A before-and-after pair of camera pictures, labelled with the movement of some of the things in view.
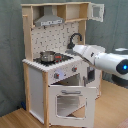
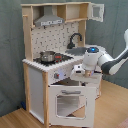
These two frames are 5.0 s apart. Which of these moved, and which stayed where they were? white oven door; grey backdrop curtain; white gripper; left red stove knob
Moved: white gripper
Stayed: left red stove knob; grey backdrop curtain; white oven door
